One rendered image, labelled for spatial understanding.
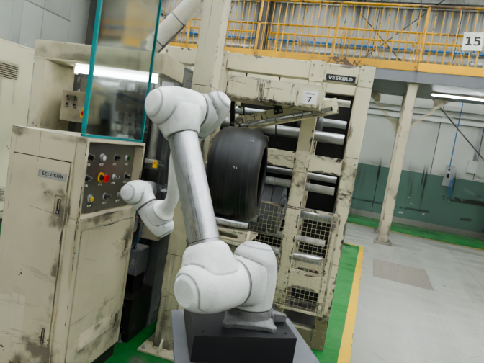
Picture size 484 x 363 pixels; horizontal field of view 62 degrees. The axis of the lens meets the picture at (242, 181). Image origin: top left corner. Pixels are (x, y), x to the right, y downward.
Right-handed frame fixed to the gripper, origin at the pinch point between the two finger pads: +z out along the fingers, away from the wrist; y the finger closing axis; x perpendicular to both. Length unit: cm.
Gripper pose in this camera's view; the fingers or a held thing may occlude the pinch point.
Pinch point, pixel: (166, 187)
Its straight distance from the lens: 218.4
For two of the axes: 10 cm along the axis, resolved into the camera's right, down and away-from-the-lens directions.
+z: 2.3, -0.5, 9.7
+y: -9.6, -1.7, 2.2
